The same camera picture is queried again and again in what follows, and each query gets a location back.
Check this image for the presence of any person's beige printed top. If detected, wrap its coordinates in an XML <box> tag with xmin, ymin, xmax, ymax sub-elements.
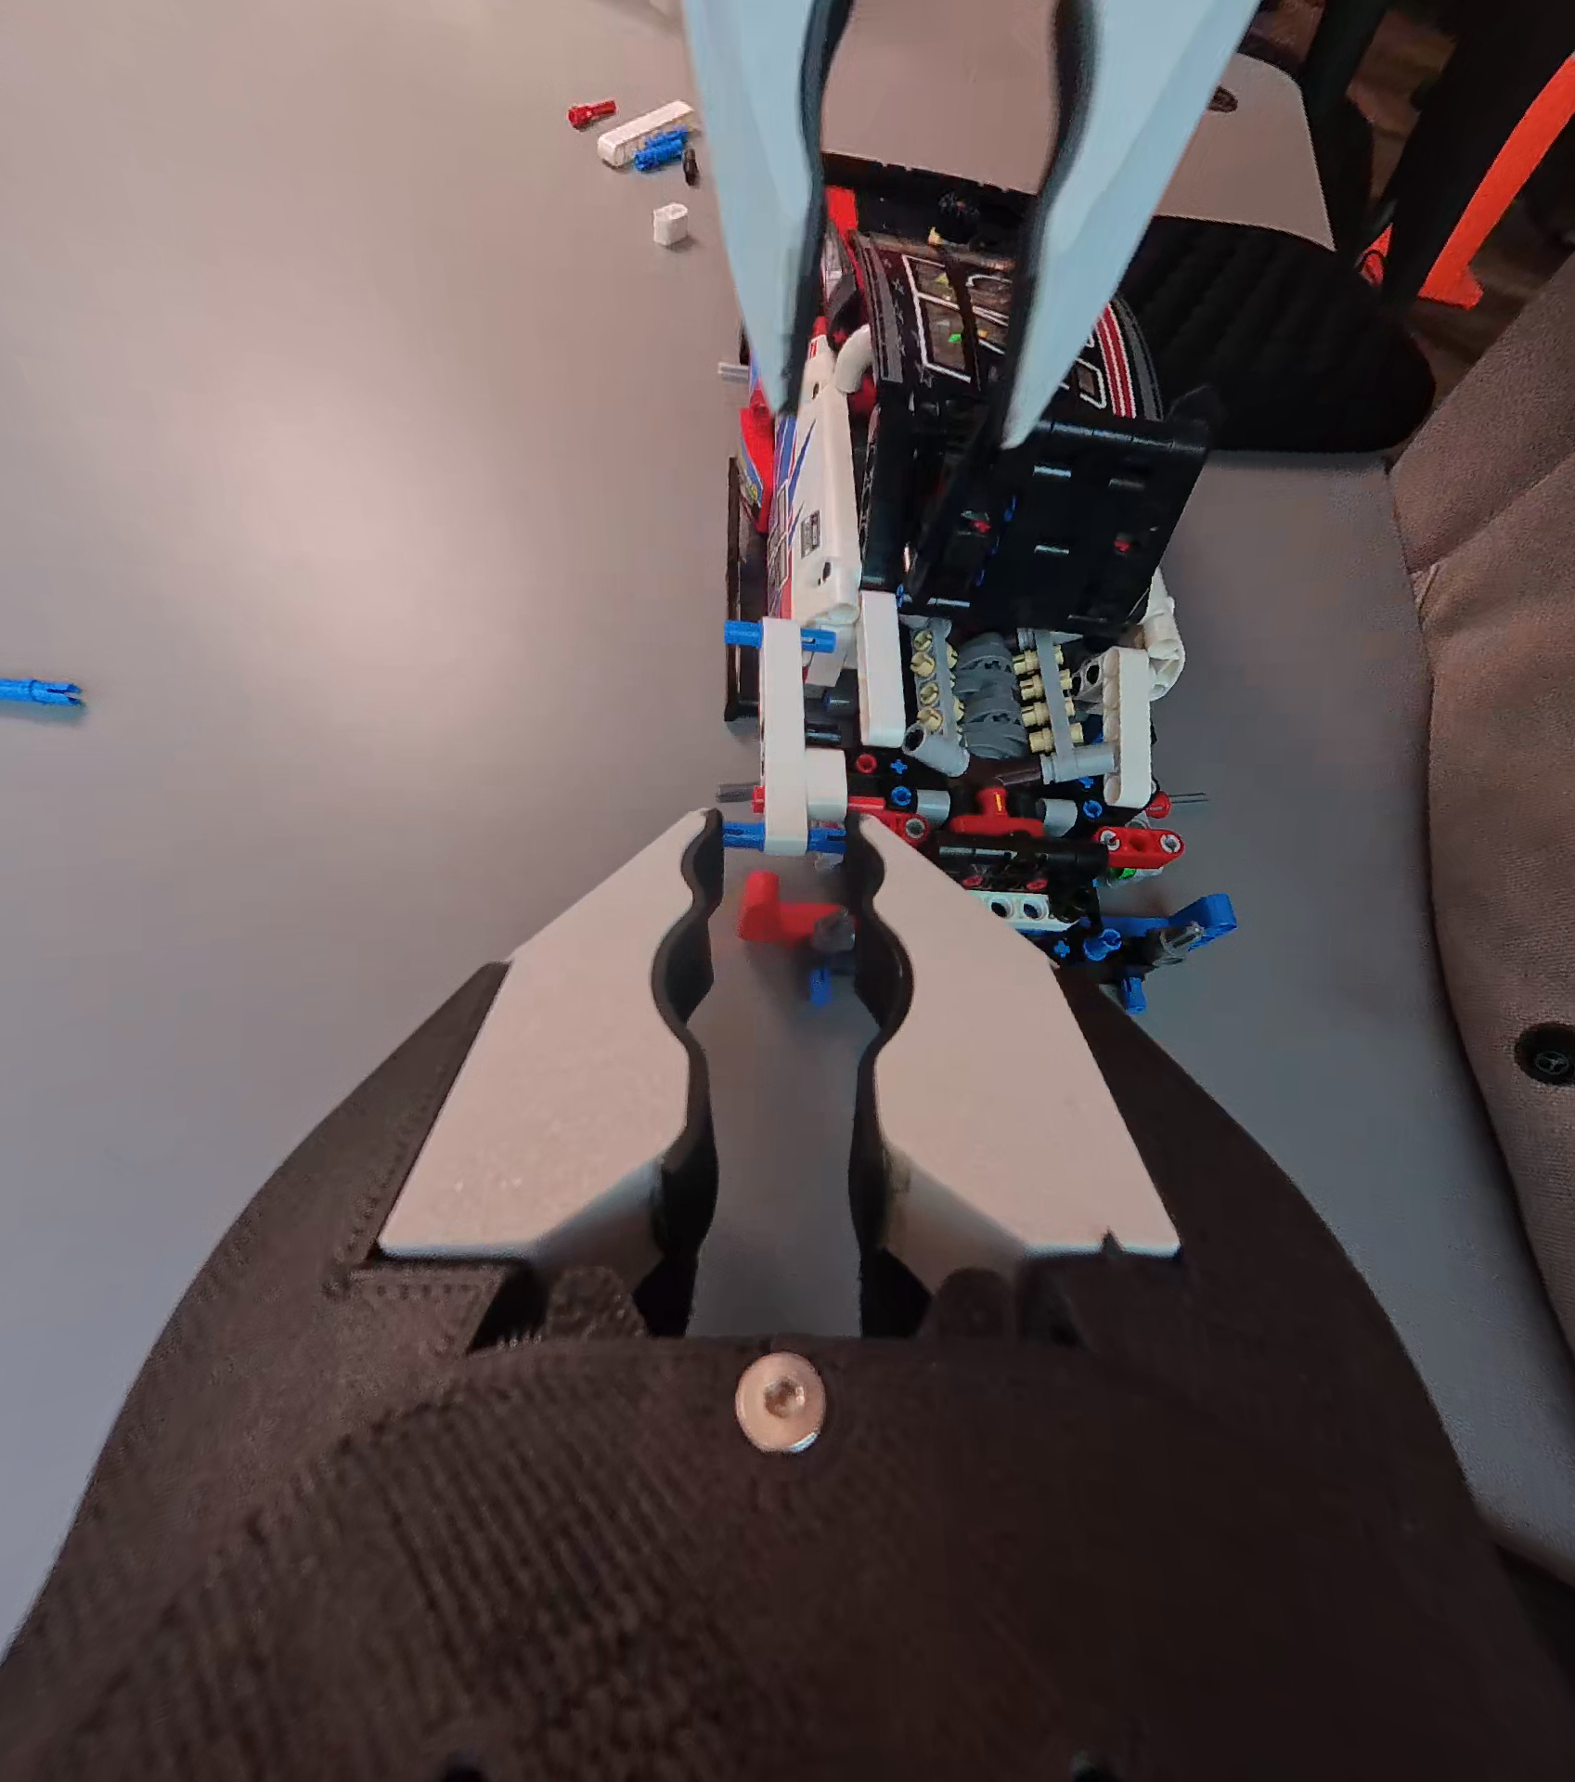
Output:
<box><xmin>1388</xmin><ymin>139</ymin><xmax>1575</xmax><ymax>1630</ymax></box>

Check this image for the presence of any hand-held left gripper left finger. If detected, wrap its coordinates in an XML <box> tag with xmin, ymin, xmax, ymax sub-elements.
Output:
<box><xmin>376</xmin><ymin>805</ymin><xmax>727</xmax><ymax>1273</ymax></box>

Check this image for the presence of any grey desk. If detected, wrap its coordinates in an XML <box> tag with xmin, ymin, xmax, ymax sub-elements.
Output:
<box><xmin>0</xmin><ymin>0</ymin><xmax>1575</xmax><ymax>1782</ymax></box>

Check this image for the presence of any white brick beam assembly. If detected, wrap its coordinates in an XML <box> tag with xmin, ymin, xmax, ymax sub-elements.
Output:
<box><xmin>720</xmin><ymin>591</ymin><xmax>910</xmax><ymax>857</ymax></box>

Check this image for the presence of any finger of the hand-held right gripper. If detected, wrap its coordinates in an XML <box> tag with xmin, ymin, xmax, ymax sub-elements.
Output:
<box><xmin>997</xmin><ymin>0</ymin><xmax>1267</xmax><ymax>449</ymax></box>
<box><xmin>680</xmin><ymin>0</ymin><xmax>859</xmax><ymax>416</ymax></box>

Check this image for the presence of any black chair armrest pad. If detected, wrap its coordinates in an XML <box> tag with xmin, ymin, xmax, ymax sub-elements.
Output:
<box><xmin>1119</xmin><ymin>219</ymin><xmax>1436</xmax><ymax>457</ymax></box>

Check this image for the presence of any orange bar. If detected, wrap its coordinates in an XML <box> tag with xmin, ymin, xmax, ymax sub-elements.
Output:
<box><xmin>1413</xmin><ymin>0</ymin><xmax>1575</xmax><ymax>314</ymax></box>

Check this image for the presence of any black chair frame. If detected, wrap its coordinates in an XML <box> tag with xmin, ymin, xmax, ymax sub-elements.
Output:
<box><xmin>1267</xmin><ymin>0</ymin><xmax>1575</xmax><ymax>334</ymax></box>

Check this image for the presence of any white brick beam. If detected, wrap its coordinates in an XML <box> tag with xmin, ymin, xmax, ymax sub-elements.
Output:
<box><xmin>594</xmin><ymin>101</ymin><xmax>700</xmax><ymax>168</ymax></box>

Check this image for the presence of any toy brick car model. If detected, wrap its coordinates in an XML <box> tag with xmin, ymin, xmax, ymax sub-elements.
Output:
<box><xmin>715</xmin><ymin>148</ymin><xmax>1241</xmax><ymax>1016</ymax></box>

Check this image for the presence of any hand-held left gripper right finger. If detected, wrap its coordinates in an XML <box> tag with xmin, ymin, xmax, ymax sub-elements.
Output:
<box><xmin>854</xmin><ymin>817</ymin><xmax>1182</xmax><ymax>1291</ymax></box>

